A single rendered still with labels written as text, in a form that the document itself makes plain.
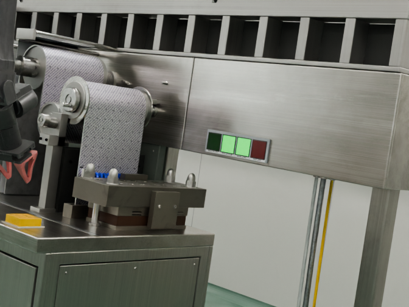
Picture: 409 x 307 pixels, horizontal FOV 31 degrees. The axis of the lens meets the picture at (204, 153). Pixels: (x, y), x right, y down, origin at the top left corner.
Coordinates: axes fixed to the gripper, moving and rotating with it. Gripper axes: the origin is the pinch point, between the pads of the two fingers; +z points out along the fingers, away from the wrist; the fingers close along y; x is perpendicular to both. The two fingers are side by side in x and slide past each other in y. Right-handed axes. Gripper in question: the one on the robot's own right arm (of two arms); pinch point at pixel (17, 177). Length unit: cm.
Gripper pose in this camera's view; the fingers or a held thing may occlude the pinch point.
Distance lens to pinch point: 189.6
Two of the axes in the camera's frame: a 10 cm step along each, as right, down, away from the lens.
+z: 0.9, 8.7, 4.9
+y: -8.9, -1.5, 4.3
